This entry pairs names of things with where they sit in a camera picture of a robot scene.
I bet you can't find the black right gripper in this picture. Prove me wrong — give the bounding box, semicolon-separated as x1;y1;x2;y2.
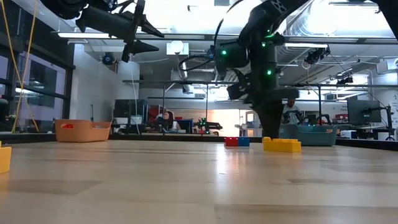
226;70;299;139

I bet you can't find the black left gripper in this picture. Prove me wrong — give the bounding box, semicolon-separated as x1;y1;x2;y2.
76;0;165;63

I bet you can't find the yellow toy brick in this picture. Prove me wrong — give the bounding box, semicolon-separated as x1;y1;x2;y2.
262;137;302;154
0;141;12;174

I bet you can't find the person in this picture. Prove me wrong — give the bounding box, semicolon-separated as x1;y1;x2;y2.
281;98;301;125
160;110;181;133

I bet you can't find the white round lamp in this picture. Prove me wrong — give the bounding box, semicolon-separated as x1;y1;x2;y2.
166;40;190;56

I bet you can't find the white cylindrical column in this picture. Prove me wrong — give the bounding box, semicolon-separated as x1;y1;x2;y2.
116;60;141;101

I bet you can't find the teal plastic bin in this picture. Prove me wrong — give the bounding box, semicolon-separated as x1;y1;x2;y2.
279;124;338;147

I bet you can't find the ceiling light strip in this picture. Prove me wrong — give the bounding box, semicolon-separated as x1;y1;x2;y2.
57;32;118;39

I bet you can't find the dark screen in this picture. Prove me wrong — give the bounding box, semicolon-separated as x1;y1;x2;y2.
113;99;147;125

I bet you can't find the red cabinet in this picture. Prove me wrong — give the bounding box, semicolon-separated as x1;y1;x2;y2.
148;105;165;122

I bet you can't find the dark computer monitor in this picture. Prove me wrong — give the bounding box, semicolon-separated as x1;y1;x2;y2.
347;99;382;125

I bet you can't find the orange plastic bin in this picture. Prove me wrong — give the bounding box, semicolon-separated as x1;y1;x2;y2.
55;119;112;143

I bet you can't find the blue ceiling cord reel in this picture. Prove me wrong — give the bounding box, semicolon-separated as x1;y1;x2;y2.
206;45;218;62
101;52;116;66

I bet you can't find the background black frame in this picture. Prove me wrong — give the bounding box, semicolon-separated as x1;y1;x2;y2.
122;79;398;134

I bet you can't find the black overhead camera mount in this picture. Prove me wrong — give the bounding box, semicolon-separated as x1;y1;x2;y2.
303;46;331;65

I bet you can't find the black ceiling camera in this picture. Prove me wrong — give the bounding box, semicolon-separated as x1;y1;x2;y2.
336;75;354;86

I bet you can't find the black table frame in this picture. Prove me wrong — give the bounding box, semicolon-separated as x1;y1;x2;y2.
0;132;398;152

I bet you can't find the yellow cable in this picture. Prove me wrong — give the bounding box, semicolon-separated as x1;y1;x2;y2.
0;0;40;133
12;0;37;132

